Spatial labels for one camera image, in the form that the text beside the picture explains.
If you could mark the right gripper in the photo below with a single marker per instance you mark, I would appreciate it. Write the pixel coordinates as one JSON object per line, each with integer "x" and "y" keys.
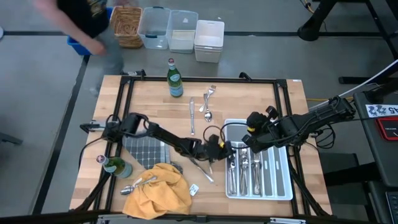
{"x": 264, "y": 130}

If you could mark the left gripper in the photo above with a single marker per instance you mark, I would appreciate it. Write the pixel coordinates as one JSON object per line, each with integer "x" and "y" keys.
{"x": 213, "y": 147}

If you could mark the silver spoon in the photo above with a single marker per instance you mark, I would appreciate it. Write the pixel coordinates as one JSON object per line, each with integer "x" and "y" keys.
{"x": 126, "y": 190}
{"x": 208, "y": 116}
{"x": 245, "y": 162}

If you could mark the cutlery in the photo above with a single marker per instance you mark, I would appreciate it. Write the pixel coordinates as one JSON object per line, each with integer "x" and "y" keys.
{"x": 244, "y": 186}

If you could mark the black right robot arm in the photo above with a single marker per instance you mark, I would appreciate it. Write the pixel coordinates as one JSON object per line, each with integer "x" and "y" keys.
{"x": 311, "y": 121}

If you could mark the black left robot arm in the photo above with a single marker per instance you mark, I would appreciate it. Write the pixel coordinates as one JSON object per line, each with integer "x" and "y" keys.
{"x": 168, "y": 137}

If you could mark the white cutlery organizer tray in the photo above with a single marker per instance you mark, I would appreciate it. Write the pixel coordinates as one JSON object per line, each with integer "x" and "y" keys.
{"x": 267, "y": 174}

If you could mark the white paper tag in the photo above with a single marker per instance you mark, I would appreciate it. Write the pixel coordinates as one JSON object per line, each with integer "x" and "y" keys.
{"x": 193, "y": 189}

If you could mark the green glass water bottle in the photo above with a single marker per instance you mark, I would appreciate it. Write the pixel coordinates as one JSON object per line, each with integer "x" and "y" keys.
{"x": 175, "y": 82}
{"x": 119, "y": 166}

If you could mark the grey checked cloth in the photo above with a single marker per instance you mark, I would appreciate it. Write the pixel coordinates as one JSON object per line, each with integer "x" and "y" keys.
{"x": 146, "y": 152}

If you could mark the yellow cloth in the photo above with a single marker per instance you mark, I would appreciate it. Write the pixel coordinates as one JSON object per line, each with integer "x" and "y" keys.
{"x": 158, "y": 199}

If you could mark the white plastic bin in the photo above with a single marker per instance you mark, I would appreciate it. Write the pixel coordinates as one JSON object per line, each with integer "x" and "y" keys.
{"x": 209, "y": 34}

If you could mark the clear plastic bin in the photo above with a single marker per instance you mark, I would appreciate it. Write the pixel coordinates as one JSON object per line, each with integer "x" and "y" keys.
{"x": 182, "y": 37}

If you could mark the black desk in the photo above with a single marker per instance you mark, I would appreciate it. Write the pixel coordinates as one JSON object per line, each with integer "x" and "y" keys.
{"x": 367, "y": 155}

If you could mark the white number sign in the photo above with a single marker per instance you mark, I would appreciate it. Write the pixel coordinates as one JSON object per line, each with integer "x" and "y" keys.
{"x": 377, "y": 110}

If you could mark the red device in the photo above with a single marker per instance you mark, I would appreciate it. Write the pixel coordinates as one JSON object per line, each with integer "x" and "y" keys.
{"x": 388, "y": 127}

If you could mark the clear plastic container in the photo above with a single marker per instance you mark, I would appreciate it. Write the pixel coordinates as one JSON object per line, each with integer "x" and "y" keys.
{"x": 154, "y": 21}

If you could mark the wicker basket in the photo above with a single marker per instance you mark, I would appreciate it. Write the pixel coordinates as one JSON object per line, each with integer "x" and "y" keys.
{"x": 127, "y": 26}

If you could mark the black keyboard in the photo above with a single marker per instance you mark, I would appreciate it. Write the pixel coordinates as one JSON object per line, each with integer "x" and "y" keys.
{"x": 392, "y": 208}

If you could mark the blue plastic bin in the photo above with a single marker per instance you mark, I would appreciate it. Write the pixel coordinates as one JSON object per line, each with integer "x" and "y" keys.
{"x": 76, "y": 46}

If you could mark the person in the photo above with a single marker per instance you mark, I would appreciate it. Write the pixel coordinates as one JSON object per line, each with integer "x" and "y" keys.
{"x": 84, "y": 15}

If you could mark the grey chair leg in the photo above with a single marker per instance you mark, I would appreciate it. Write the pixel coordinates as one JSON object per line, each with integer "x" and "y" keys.
{"x": 11, "y": 138}

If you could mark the black desk frame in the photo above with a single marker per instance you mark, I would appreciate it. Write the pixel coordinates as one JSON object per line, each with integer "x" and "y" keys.
{"x": 311, "y": 32}

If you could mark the black clamp bracket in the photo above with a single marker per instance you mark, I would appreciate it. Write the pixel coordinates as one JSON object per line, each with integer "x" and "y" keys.
{"x": 90, "y": 127}

